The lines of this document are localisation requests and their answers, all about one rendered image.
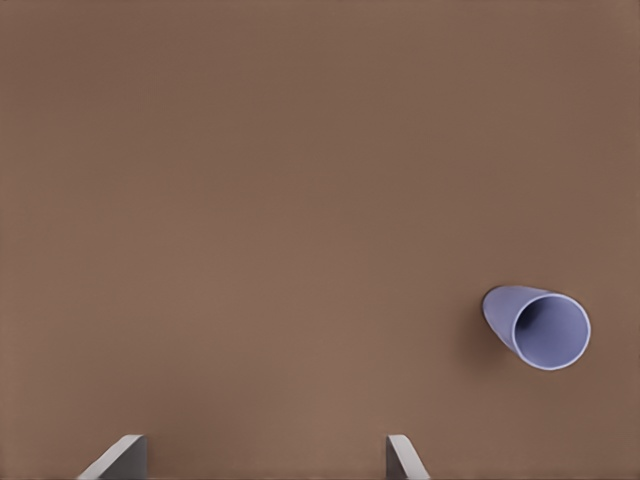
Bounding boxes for lavender blue cup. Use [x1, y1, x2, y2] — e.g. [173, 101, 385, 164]
[481, 285, 592, 371]

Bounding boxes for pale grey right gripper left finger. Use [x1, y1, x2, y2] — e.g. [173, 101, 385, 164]
[76, 433, 149, 480]

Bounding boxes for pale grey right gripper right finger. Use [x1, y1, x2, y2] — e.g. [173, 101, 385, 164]
[385, 433, 431, 480]

